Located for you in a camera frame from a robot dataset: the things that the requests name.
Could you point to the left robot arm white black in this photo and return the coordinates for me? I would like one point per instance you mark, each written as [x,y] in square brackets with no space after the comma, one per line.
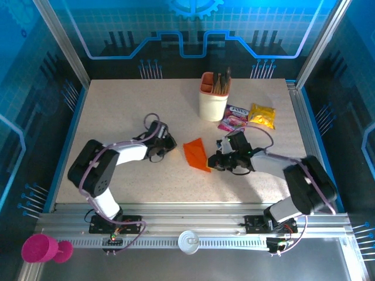
[93,169]

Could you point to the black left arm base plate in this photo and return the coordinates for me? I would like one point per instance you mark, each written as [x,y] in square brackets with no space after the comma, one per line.
[132,223]

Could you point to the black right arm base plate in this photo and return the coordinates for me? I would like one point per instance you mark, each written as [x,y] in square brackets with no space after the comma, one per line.
[253,224]

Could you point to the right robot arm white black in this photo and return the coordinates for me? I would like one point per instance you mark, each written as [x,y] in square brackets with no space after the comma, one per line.
[310,184]

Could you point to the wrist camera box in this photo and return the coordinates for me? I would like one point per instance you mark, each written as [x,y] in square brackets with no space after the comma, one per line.
[162,130]
[224,145]

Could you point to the aluminium frame post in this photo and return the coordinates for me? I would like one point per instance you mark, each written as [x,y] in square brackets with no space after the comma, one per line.
[64,44]
[322,44]

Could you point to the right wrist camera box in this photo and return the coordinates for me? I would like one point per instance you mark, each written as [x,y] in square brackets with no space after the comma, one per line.
[224,145]

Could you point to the aluminium frame rail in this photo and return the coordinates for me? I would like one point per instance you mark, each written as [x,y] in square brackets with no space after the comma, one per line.
[190,216]

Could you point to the pink plastic goblet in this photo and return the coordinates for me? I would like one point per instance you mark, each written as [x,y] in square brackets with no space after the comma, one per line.
[41,248]

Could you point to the yellow snack bag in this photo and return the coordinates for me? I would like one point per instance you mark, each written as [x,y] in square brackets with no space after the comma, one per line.
[262,115]

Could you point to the purple berries candy bag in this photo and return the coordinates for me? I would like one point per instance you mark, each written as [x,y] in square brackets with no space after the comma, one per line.
[233,120]

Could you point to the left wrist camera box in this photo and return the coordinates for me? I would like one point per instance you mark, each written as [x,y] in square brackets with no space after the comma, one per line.
[162,130]

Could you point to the orange cloth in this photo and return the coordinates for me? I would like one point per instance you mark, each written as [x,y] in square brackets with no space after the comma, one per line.
[196,155]

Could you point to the brown wooden utensil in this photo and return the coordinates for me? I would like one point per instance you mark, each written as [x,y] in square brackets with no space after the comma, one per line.
[218,85]

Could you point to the cream utensil holder orange rim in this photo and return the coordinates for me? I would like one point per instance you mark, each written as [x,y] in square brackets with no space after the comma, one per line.
[212,106]

